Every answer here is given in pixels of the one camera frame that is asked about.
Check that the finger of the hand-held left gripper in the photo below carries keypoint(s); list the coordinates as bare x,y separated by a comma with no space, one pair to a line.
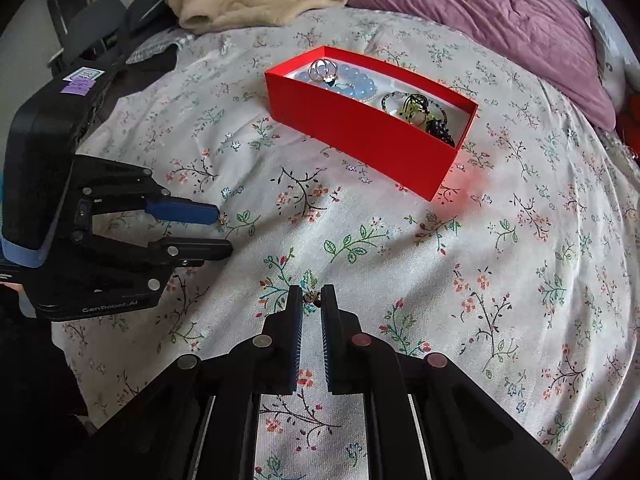
190,212
200,251

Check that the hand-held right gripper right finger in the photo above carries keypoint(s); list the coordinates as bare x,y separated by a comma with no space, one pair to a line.
327,340

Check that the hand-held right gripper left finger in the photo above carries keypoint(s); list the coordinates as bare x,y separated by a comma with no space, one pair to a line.
296,340

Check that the small stud earring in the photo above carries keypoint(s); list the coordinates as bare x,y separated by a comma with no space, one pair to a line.
311,299
222,218

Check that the red cardboard box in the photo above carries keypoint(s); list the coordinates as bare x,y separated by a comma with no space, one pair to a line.
360,130

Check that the floral bedsheet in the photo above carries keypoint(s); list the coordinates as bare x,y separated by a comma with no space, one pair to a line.
400,260

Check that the dark chair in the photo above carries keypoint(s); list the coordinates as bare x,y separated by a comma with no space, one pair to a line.
85,20

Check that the purple blanket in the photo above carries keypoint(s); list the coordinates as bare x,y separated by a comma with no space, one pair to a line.
500,10

